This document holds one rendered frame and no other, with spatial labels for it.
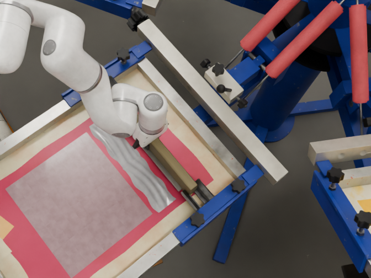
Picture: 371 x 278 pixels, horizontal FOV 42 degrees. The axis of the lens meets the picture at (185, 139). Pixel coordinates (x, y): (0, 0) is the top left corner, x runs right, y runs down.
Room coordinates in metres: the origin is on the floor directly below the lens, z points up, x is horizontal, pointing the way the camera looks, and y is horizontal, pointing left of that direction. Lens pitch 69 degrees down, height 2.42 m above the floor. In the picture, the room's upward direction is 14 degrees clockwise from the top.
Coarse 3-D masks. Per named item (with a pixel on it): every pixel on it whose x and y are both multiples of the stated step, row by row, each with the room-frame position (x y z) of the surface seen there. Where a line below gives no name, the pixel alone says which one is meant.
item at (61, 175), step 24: (72, 144) 0.45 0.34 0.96; (96, 144) 0.47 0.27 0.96; (24, 168) 0.33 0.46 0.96; (48, 168) 0.35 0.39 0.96; (72, 168) 0.37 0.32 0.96; (96, 168) 0.39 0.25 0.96; (120, 168) 0.41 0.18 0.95; (0, 192) 0.24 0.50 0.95; (24, 192) 0.26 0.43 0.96; (48, 192) 0.28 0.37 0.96; (72, 192) 0.30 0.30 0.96; (24, 216) 0.19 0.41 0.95; (48, 216) 0.21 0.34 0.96; (24, 240) 0.12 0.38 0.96
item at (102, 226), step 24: (168, 144) 0.53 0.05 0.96; (192, 168) 0.47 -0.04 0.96; (96, 192) 0.32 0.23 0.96; (120, 192) 0.33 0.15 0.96; (72, 216) 0.23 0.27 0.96; (96, 216) 0.24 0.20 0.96; (120, 216) 0.26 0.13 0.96; (144, 216) 0.28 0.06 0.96; (48, 240) 0.14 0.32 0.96; (72, 240) 0.16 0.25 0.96; (96, 240) 0.17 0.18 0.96; (120, 240) 0.19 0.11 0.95; (24, 264) 0.06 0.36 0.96; (48, 264) 0.08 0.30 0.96; (72, 264) 0.09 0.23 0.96; (96, 264) 0.11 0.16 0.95
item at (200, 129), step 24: (144, 72) 0.74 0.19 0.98; (168, 96) 0.67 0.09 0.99; (48, 120) 0.49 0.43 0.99; (192, 120) 0.61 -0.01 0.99; (0, 144) 0.38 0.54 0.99; (24, 144) 0.41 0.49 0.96; (216, 144) 0.55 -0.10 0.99; (240, 168) 0.49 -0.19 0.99; (168, 240) 0.22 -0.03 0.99; (144, 264) 0.14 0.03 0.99
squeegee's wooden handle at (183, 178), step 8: (152, 144) 0.47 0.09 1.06; (160, 144) 0.48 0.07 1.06; (152, 152) 0.47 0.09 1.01; (160, 152) 0.46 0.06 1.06; (168, 152) 0.46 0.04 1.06; (160, 160) 0.45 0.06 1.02; (168, 160) 0.44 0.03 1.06; (176, 160) 0.44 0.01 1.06; (168, 168) 0.42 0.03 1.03; (176, 168) 0.42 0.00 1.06; (176, 176) 0.40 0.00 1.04; (184, 176) 0.40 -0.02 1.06; (184, 184) 0.38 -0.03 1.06; (192, 184) 0.38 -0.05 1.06; (192, 192) 0.38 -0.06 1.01
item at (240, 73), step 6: (246, 60) 0.85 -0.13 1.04; (240, 66) 0.82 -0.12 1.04; (246, 66) 0.82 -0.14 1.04; (252, 66) 0.83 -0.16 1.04; (228, 72) 0.79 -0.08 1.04; (234, 72) 0.79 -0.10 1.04; (240, 72) 0.80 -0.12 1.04; (246, 72) 0.80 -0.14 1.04; (252, 72) 0.81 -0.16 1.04; (234, 78) 0.77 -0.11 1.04; (240, 78) 0.78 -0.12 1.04; (246, 78) 0.78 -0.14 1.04; (252, 78) 0.81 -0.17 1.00; (210, 84) 0.73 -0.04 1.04; (240, 84) 0.76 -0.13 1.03
